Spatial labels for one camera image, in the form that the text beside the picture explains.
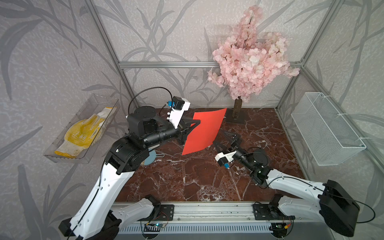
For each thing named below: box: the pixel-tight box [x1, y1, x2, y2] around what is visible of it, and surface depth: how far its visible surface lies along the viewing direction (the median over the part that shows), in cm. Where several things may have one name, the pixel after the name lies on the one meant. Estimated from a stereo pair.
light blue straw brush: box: [144, 150, 165, 166], surface depth 96 cm
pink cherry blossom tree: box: [207, 5, 300, 124], surface depth 75 cm
